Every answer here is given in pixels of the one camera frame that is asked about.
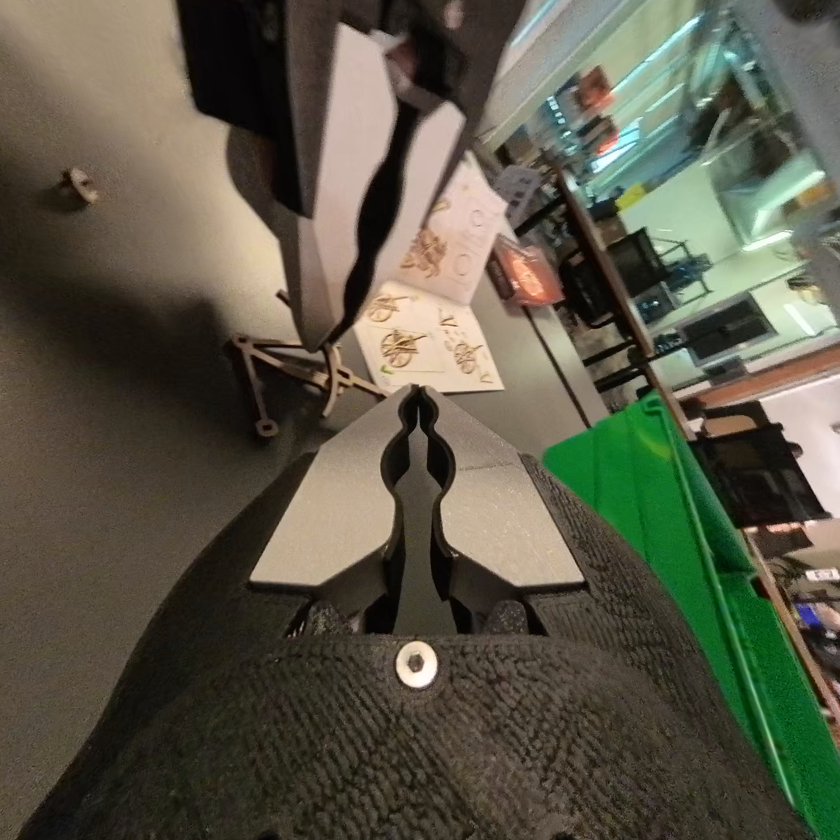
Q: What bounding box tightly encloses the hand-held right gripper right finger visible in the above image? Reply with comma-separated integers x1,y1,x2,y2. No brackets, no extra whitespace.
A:
419,386,586,595

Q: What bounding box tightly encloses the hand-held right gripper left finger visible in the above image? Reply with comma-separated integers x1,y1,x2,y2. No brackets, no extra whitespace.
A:
248,386,421,595

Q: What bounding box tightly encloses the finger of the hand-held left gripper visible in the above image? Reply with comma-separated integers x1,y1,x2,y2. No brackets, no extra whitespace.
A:
340,98,468,337
281,21,403,353

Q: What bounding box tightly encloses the wooden triangular frame part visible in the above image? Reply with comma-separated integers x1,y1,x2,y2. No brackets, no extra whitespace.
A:
224,289,342,439

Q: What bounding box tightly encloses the red model kit box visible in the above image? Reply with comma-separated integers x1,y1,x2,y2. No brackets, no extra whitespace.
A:
491,235,567,307

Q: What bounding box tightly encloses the paper instruction booklet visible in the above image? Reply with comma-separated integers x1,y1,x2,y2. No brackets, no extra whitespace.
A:
353,150,509,395

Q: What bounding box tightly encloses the standing printed leaflet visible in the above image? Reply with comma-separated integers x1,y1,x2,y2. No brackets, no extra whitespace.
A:
495,164,536,204

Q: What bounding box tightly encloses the green plastic bin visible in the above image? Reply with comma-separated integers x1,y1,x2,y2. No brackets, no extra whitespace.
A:
543,388,840,840

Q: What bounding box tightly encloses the tiny round wooden piece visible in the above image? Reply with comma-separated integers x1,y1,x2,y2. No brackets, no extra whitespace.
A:
52,169,99,206

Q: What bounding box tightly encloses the long brown table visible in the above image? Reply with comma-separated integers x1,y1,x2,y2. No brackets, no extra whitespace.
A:
538,147,700,442

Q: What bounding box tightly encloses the small black office chair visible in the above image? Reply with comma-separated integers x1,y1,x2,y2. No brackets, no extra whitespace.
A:
607,226,670,296

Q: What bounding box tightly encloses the large black office chair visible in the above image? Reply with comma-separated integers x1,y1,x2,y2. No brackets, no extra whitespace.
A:
692,400,828,526

